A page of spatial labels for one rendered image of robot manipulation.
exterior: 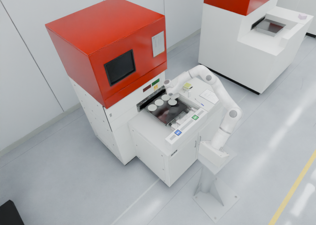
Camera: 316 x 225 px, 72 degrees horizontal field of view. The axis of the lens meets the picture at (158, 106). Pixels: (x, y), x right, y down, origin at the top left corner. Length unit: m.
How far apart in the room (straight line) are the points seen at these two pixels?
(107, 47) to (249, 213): 2.33
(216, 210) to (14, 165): 2.77
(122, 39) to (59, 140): 2.26
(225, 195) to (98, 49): 2.17
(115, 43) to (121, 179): 1.84
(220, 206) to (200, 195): 0.25
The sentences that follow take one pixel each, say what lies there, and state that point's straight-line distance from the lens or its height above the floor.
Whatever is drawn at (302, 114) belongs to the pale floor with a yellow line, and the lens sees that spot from 4.05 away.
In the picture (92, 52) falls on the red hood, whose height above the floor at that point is 1.82.
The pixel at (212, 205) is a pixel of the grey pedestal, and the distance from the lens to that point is 2.87.
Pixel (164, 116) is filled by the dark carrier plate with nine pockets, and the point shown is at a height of 0.90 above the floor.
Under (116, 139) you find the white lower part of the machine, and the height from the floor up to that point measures 0.67.
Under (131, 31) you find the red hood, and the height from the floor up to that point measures 1.82.
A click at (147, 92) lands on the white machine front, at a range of 2.44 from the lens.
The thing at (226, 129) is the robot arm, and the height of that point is 1.10.
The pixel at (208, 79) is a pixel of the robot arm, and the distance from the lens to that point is 2.05.
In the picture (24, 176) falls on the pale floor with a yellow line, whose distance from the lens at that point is 3.59.
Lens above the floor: 2.70
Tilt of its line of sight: 47 degrees down
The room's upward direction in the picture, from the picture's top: 5 degrees counter-clockwise
